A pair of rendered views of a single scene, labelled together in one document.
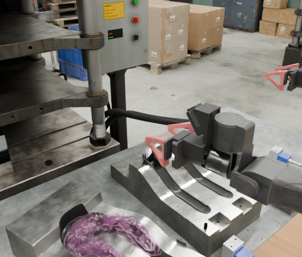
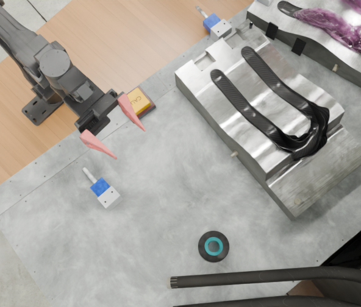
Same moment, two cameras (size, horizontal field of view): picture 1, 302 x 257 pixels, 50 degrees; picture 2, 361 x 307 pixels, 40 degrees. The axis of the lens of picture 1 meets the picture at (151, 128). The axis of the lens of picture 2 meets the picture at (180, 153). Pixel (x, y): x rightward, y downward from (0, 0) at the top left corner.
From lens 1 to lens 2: 1.51 m
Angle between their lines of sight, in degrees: 77
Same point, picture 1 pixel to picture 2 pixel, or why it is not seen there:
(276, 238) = (167, 57)
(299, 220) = (131, 81)
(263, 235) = (179, 61)
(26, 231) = not seen: outside the picture
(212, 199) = (235, 69)
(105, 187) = not seen: outside the picture
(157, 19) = not seen: outside the picture
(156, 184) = (303, 86)
